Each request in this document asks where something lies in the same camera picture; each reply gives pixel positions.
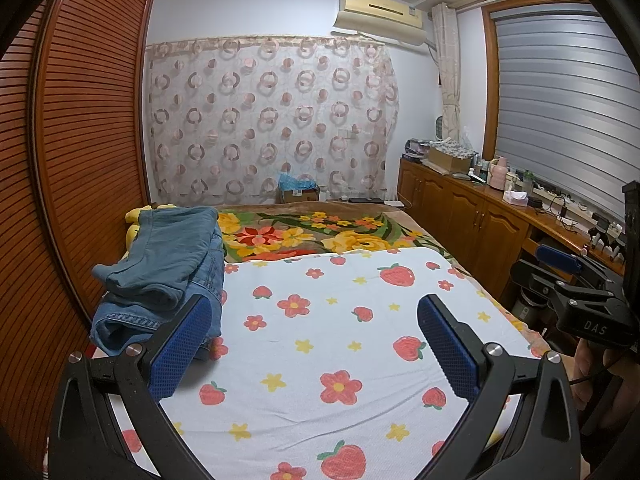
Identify small cardboard box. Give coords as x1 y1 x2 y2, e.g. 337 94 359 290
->
278 185 321 204

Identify beige window curtain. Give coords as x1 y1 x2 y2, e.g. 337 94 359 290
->
431 4 461 143

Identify grey bin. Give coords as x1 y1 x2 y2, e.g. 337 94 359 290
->
515 285 551 323

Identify blue plastic bag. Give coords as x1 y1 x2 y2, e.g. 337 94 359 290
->
278 172 318 192

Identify open cardboard box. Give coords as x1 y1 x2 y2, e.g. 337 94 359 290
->
427 145 476 173

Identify yellow plush toy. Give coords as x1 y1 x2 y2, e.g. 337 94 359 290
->
124 203 178 251

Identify teal shorts pants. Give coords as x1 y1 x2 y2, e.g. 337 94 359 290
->
91 207 221 311

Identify grey window blind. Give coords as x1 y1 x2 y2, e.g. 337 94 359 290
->
492 2 640 213

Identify dark stacked boxes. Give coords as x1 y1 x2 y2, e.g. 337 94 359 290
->
404 137 432 160

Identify person's right hand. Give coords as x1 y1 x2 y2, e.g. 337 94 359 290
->
571 337 631 433

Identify circle pattern sheer curtain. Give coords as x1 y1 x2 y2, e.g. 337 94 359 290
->
145 35 401 206

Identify wooden louvered wardrobe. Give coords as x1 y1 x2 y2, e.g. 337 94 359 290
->
0 0 156 461

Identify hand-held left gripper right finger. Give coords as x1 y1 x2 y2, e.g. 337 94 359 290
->
416 294 583 480

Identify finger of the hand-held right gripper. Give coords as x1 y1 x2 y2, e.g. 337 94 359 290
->
510 259 576 306
536 245 626 293

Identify black cable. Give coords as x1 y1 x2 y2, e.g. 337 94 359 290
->
567 360 618 386

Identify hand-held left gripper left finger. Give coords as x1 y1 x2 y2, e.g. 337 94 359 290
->
47 294 216 480

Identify folded blue jeans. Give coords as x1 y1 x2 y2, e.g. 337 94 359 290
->
90 230 226 361

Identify wooden side cabinet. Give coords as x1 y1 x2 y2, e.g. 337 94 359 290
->
397 157 626 306

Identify beige wall air conditioner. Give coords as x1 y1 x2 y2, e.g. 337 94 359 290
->
334 0 426 43

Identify white power strip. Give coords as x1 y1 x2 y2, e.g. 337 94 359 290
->
532 182 591 211

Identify brown floral blanket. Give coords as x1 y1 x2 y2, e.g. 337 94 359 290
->
215 204 551 356

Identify white strawberry print blanket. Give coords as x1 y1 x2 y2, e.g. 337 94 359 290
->
107 247 551 480

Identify wooden window frame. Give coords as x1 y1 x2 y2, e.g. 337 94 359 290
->
480 0 601 161

